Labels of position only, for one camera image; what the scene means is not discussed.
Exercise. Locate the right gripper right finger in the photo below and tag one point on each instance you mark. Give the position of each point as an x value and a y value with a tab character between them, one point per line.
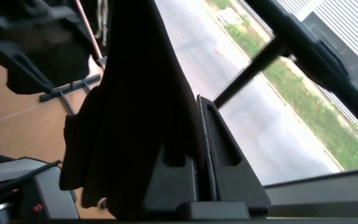
238	186

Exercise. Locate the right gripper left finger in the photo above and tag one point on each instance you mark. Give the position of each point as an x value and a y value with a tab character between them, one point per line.
169	186

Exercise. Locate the black garment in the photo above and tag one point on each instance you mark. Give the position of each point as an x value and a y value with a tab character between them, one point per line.
129	109

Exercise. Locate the black shorts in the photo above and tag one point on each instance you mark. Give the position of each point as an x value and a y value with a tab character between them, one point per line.
73	68

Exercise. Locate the pink clothes hanger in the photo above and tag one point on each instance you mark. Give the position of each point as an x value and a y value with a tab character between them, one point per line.
89	31

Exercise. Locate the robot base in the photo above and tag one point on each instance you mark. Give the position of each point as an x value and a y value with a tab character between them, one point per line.
48	193

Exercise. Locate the black clothes rack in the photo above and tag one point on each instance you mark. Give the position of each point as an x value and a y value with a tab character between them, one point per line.
306	46

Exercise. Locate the window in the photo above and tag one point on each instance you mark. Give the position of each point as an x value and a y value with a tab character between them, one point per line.
259	140

